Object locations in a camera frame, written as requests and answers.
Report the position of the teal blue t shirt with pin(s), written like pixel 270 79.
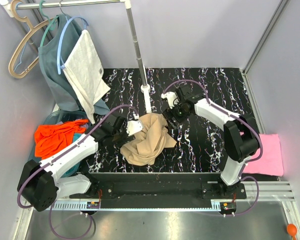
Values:
pixel 71 171

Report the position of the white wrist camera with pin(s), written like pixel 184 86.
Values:
pixel 171 98
pixel 134 126

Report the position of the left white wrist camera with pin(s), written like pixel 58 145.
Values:
pixel 134 126

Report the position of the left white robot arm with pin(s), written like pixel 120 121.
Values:
pixel 42 183

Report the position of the green hanger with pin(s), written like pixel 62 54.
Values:
pixel 51 22

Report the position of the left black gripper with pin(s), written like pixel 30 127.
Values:
pixel 125 138

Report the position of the folded pink t shirt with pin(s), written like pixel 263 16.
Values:
pixel 271 162

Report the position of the white hanging t shirt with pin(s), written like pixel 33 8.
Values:
pixel 84 71

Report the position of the metal clothes rack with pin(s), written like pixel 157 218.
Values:
pixel 145 87

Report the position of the orange t shirt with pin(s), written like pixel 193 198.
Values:
pixel 51 139

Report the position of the beige t shirt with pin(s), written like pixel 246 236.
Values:
pixel 149 142

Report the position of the orange ball tool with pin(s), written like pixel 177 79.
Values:
pixel 292 231

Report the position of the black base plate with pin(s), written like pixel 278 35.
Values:
pixel 160 190

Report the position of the beige wooden hanger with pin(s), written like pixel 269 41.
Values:
pixel 17 53

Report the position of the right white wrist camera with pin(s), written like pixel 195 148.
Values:
pixel 171 98

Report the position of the grey-green hanging t shirt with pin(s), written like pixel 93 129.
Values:
pixel 52 57

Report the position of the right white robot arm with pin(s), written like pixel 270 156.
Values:
pixel 242 143

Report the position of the aluminium frame rail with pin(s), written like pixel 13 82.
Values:
pixel 266 34

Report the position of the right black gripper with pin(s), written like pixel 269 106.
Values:
pixel 169 113

